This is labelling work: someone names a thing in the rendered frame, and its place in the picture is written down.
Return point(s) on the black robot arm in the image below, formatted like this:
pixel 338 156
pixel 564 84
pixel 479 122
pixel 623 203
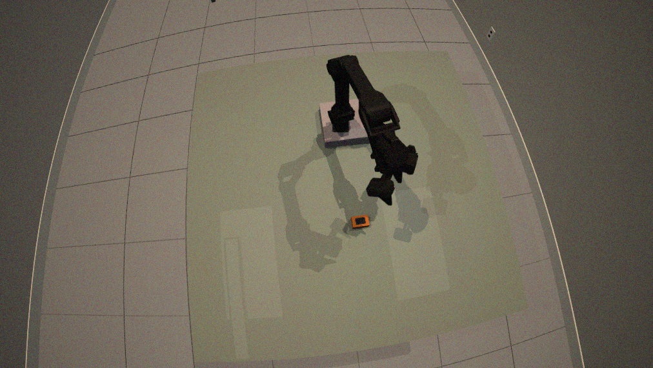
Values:
pixel 374 110

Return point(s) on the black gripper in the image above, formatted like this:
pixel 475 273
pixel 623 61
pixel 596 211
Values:
pixel 383 187

